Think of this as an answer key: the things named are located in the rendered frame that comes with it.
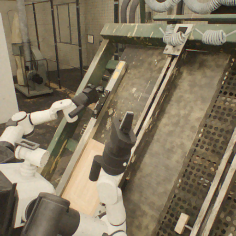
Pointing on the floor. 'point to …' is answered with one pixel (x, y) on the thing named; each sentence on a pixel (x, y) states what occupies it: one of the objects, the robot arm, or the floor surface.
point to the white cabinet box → (6, 82)
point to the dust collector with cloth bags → (28, 64)
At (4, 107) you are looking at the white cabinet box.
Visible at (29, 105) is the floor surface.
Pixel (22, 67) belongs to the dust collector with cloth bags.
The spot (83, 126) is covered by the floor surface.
